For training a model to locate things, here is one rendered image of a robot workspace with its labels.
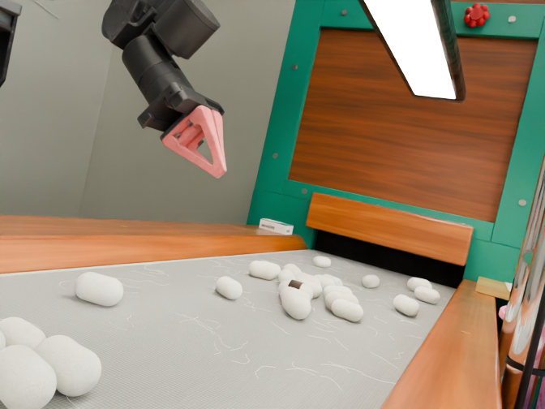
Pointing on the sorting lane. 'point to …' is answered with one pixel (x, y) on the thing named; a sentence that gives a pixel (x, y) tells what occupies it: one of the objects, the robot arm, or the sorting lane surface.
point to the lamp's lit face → (414, 44)
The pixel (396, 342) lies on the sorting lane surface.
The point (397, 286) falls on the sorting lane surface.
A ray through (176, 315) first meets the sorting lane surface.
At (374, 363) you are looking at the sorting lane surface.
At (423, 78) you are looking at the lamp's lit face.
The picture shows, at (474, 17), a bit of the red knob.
